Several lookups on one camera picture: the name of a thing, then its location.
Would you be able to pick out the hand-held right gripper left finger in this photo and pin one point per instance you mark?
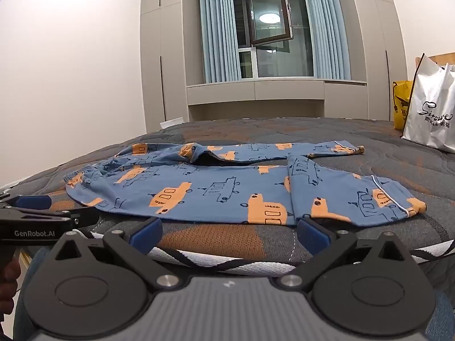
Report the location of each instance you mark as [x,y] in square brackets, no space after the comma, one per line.
[147,235]

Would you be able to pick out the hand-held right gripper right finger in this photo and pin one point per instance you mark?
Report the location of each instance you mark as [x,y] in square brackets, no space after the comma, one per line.
[312,236]

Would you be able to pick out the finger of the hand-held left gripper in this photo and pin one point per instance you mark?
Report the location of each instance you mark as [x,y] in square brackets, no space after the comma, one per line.
[33,202]
[85,216]

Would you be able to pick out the blue pants with orange cars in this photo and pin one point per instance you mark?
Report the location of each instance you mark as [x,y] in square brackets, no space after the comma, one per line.
[220,188]

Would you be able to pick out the person's left hand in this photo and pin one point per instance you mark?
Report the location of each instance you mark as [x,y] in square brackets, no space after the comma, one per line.
[7,280]

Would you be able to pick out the grey and orange quilted bed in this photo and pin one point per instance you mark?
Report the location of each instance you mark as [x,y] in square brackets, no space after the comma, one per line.
[227,241]

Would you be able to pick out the beige window seat cabinet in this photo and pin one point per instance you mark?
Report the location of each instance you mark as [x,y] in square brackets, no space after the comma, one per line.
[256,94]

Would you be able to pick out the person's right leg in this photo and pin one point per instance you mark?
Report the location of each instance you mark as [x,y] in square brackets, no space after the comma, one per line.
[446,314]

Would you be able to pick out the yellow shopping bag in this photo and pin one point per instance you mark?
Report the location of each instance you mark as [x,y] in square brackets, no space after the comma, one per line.
[402,104]

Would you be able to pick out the white shopping bag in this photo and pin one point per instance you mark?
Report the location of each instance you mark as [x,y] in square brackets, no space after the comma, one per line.
[432,113]

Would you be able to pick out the tall beige wardrobe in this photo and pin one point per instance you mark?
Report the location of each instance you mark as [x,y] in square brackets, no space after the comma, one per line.
[376,49]
[167,49]

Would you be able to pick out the light blue curtain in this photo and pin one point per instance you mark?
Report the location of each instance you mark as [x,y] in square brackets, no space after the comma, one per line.
[325,25]
[218,28]

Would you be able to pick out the wooden headboard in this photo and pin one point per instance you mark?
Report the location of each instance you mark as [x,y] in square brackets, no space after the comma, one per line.
[435,60]

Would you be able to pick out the open brown window sash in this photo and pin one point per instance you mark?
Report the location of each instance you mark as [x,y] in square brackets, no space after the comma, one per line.
[272,14]

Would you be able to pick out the window with white frame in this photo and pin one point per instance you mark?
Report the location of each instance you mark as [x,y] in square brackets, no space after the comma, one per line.
[273,57]

